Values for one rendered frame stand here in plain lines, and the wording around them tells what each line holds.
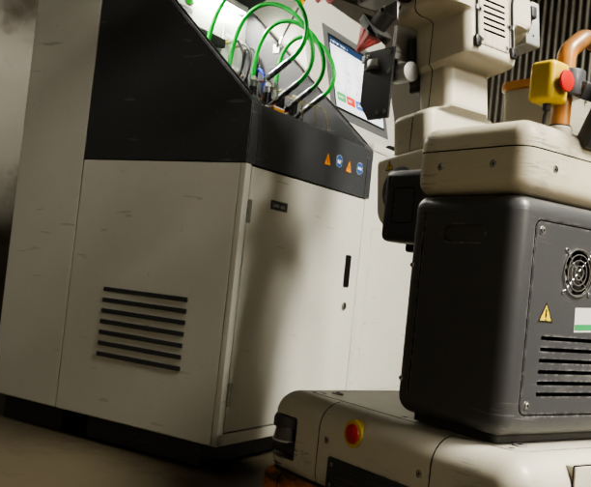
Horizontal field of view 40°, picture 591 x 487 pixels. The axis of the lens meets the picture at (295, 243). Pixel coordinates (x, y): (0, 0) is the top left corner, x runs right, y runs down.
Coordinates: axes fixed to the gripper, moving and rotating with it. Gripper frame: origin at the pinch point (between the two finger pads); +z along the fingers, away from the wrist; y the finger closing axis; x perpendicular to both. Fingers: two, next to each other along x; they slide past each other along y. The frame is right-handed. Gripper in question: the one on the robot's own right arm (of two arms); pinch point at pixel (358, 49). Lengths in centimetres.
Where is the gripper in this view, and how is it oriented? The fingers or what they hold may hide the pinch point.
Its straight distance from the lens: 254.5
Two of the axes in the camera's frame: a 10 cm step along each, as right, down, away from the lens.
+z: -5.7, 6.5, 5.0
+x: -7.1, -0.9, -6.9
